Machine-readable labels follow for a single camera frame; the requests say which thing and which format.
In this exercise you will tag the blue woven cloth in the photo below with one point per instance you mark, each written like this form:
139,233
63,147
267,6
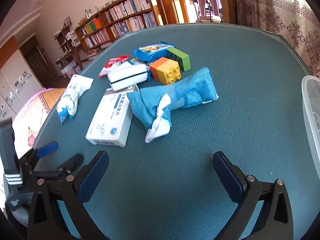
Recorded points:
190,90

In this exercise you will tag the wooden door frame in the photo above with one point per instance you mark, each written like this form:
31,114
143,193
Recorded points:
175,2

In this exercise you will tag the patterned cream curtain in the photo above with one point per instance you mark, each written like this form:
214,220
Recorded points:
275,12

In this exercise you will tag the orange and yellow toy brick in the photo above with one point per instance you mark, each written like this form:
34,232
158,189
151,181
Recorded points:
165,72

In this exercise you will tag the pink floral bedsheet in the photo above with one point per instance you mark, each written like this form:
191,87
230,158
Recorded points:
32,120

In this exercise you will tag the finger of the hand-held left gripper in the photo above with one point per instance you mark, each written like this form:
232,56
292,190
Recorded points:
47,148
71,162

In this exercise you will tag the white sponge block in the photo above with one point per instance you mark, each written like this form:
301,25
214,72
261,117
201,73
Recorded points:
126,77

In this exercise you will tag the white wardrobe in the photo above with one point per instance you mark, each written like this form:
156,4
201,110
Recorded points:
15,87

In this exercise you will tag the red and white packet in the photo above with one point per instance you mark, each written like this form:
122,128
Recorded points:
112,62

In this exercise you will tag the green toy brick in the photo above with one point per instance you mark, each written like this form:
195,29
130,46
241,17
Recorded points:
180,57

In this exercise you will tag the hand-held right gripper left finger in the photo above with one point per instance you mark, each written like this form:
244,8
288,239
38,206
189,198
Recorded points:
96,173

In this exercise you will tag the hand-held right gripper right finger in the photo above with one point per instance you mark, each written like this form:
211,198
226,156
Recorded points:
226,175

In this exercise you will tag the white cotton swab bag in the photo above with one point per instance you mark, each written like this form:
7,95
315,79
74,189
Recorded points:
72,95

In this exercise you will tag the wooden bookshelf with books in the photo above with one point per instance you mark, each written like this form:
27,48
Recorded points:
125,12

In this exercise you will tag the white medicine box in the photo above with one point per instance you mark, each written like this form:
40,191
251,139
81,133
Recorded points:
110,120

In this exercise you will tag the blue cracker packet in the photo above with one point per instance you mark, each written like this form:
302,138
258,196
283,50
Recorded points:
140,62
152,51

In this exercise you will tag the small wooden shelf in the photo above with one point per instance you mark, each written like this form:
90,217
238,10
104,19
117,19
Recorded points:
66,37

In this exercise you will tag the clear plastic container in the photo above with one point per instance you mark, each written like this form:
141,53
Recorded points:
310,110

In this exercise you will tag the wooden door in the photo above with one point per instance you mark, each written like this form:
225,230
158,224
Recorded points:
226,0

